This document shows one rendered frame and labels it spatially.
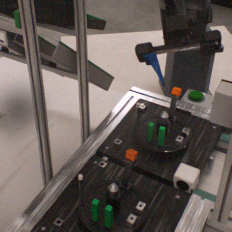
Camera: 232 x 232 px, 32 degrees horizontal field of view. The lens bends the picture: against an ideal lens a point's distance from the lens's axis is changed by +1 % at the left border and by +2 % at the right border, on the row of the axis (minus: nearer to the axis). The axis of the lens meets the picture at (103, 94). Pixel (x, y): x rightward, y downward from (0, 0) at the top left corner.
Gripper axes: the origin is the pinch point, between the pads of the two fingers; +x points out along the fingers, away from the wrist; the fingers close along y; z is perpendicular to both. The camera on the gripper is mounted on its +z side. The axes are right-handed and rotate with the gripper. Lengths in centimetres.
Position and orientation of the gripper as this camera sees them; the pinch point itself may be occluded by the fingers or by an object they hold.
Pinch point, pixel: (180, 68)
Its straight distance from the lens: 91.2
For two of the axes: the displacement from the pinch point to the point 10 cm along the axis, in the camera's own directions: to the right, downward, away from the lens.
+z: -2.4, -2.8, -9.3
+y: 9.7, -1.5, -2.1
